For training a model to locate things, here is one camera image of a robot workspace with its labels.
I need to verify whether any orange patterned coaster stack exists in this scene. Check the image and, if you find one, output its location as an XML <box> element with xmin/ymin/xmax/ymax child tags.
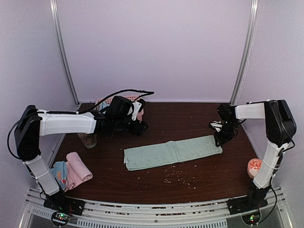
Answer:
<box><xmin>247</xmin><ymin>158</ymin><xmax>262</xmax><ymax>179</ymax></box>

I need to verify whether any patterned ceramic mug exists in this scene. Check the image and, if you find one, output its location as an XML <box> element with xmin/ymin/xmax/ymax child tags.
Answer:
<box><xmin>77</xmin><ymin>133</ymin><xmax>97</xmax><ymax>149</ymax></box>

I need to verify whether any green towel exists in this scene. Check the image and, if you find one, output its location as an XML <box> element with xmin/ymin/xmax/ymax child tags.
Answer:
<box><xmin>124</xmin><ymin>135</ymin><xmax>223</xmax><ymax>171</ymax></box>

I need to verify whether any right aluminium post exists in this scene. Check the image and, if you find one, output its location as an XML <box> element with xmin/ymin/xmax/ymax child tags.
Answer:
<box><xmin>229</xmin><ymin>0</ymin><xmax>260</xmax><ymax>105</ymax></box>

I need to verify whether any light blue towel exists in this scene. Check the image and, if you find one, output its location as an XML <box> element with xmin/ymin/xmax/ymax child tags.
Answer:
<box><xmin>99</xmin><ymin>102</ymin><xmax>108</xmax><ymax>113</ymax></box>

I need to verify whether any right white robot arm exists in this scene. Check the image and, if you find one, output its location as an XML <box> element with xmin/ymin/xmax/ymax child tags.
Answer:
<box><xmin>209</xmin><ymin>100</ymin><xmax>296</xmax><ymax>210</ymax></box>

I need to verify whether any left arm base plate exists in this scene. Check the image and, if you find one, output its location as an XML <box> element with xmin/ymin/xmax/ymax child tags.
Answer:
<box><xmin>43</xmin><ymin>198</ymin><xmax>85</xmax><ymax>216</ymax></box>

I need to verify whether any circuit board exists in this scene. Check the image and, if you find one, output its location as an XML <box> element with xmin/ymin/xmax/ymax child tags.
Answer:
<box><xmin>51</xmin><ymin>211</ymin><xmax>72</xmax><ymax>227</ymax></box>
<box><xmin>242</xmin><ymin>212</ymin><xmax>261</xmax><ymax>226</ymax></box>

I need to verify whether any left circuit board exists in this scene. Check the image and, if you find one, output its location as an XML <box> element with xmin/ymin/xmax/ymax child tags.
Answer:
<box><xmin>51</xmin><ymin>211</ymin><xmax>72</xmax><ymax>227</ymax></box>

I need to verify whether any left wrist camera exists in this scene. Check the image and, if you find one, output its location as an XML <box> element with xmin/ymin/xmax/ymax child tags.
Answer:
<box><xmin>128</xmin><ymin>99</ymin><xmax>145</xmax><ymax>121</ymax></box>

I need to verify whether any blue patterned towel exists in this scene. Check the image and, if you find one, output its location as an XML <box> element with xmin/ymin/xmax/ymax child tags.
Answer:
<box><xmin>50</xmin><ymin>161</ymin><xmax>67</xmax><ymax>190</ymax></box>

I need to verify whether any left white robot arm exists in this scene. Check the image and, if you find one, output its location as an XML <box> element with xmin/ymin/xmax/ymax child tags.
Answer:
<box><xmin>9</xmin><ymin>95</ymin><xmax>149</xmax><ymax>211</ymax></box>

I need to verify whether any aluminium post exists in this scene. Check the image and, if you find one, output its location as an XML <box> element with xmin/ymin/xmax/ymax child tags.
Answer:
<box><xmin>49</xmin><ymin>0</ymin><xmax>80</xmax><ymax>106</ymax></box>
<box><xmin>229</xmin><ymin>0</ymin><xmax>260</xmax><ymax>105</ymax></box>

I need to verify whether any pink plastic basket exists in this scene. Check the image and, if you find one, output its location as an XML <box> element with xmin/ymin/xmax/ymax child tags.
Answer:
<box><xmin>94</xmin><ymin>95</ymin><xmax>144</xmax><ymax>121</ymax></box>

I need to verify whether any left aluminium post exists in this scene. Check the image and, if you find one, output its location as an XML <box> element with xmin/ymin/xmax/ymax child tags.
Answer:
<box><xmin>49</xmin><ymin>0</ymin><xmax>80</xmax><ymax>106</ymax></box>

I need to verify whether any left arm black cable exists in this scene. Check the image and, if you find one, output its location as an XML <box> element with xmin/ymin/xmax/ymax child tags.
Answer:
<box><xmin>76</xmin><ymin>88</ymin><xmax>155</xmax><ymax>114</ymax></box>

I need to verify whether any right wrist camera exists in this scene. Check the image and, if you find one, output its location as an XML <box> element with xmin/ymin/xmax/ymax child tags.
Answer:
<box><xmin>208</xmin><ymin>121</ymin><xmax>223</xmax><ymax>132</ymax></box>

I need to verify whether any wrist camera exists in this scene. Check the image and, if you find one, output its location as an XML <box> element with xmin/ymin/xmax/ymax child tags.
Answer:
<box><xmin>208</xmin><ymin>121</ymin><xmax>223</xmax><ymax>132</ymax></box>
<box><xmin>128</xmin><ymin>99</ymin><xmax>145</xmax><ymax>121</ymax></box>

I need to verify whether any pink towel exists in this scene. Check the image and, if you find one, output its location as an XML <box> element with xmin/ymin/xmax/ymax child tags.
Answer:
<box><xmin>65</xmin><ymin>152</ymin><xmax>93</xmax><ymax>191</ymax></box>

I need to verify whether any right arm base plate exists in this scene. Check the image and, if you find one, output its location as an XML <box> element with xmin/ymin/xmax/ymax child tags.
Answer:
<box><xmin>227</xmin><ymin>196</ymin><xmax>268</xmax><ymax>215</ymax></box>

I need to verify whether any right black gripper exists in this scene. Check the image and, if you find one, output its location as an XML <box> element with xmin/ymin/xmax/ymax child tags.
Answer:
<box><xmin>214</xmin><ymin>121</ymin><xmax>238</xmax><ymax>146</ymax></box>

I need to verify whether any right circuit board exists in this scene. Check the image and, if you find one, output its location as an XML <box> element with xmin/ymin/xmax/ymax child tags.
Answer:
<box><xmin>242</xmin><ymin>212</ymin><xmax>261</xmax><ymax>226</ymax></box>

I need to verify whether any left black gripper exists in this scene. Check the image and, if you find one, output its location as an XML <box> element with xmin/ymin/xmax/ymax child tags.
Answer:
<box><xmin>114</xmin><ymin>116</ymin><xmax>148</xmax><ymax>136</ymax></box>

